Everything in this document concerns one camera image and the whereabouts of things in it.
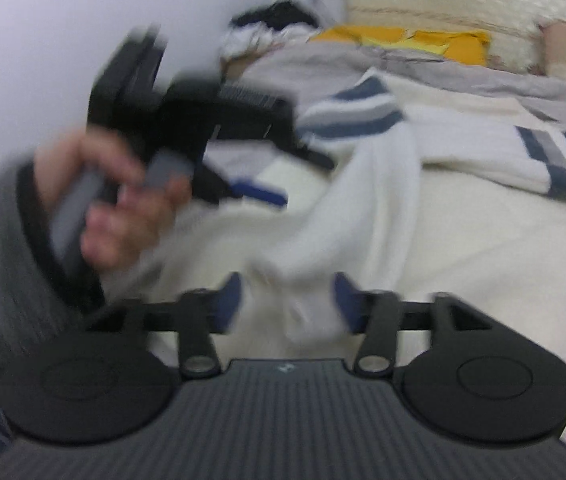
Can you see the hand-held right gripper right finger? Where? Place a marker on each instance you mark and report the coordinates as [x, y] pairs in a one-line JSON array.
[[348, 302]]

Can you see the person's left forearm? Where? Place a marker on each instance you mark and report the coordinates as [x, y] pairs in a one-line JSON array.
[[3, 270]]

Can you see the black clothes pile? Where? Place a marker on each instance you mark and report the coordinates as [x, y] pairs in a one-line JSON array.
[[283, 12]]

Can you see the white clothes pile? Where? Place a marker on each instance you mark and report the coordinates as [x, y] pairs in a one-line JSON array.
[[243, 40]]

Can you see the person's left hand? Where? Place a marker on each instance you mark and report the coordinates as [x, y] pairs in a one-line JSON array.
[[118, 220]]

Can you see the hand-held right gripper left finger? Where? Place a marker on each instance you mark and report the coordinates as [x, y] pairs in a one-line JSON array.
[[230, 302]]

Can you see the wooden nightstand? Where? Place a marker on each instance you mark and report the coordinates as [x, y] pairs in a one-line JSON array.
[[238, 62]]

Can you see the grey bed sheet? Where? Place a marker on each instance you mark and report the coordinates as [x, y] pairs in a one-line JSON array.
[[323, 65]]

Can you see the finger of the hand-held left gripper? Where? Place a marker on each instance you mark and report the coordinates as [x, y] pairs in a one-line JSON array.
[[308, 152], [258, 192]]

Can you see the white sweater with blue stripes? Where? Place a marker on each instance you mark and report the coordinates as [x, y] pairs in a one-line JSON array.
[[413, 220]]

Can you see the yellow pillow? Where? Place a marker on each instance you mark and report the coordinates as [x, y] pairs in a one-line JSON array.
[[463, 47]]

